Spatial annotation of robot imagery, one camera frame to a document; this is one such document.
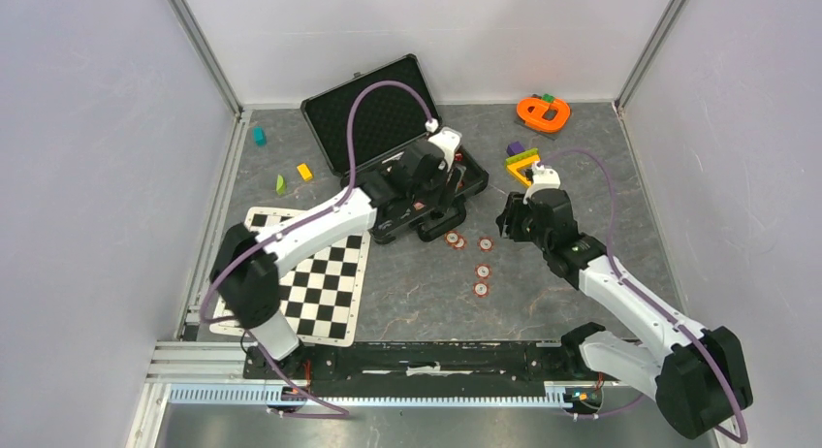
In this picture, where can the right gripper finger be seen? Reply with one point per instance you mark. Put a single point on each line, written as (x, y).
(513, 204)
(507, 224)

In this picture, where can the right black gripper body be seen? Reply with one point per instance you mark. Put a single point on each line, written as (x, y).
(522, 229)

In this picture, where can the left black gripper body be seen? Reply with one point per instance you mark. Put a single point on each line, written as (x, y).
(433, 193)

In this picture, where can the black poker carrying case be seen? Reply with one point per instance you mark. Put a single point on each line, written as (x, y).
(371, 119)

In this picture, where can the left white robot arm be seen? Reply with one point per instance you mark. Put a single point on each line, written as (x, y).
(249, 266)

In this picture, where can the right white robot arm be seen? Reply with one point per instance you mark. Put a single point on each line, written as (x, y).
(696, 376)

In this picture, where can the yellow triangle toy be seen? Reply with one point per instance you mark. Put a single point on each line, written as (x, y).
(518, 164)

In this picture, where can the purple toy block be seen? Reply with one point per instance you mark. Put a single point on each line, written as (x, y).
(514, 149)

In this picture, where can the orange toy track piece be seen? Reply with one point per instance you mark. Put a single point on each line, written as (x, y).
(543, 114)

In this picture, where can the yellow toy block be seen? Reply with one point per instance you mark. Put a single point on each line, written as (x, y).
(305, 172)

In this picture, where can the green half-round block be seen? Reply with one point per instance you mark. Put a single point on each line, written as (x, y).
(280, 185)

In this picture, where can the black white chessboard mat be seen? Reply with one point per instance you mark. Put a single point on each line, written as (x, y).
(321, 295)

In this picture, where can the teal toy block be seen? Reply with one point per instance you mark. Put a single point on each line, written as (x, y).
(259, 136)

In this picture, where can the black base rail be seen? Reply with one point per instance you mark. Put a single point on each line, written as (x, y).
(324, 382)

